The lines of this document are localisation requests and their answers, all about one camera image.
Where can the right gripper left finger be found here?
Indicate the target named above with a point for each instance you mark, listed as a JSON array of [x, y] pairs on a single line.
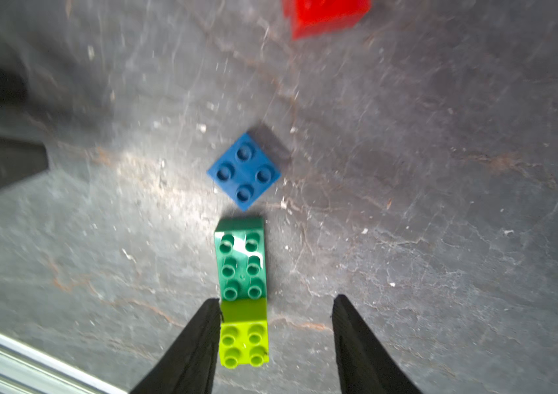
[[189, 365]]

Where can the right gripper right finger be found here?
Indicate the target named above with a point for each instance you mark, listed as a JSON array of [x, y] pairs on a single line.
[[364, 366]]

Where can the lime green lego brick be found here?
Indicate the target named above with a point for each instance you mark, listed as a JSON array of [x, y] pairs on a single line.
[[244, 333]]

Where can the green long lego brick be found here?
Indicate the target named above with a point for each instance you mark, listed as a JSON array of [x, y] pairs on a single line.
[[241, 260]]

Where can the red lego brick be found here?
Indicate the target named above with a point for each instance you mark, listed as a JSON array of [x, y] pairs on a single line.
[[314, 17]]

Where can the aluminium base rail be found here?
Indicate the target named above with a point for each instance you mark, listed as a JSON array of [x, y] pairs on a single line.
[[24, 369]]

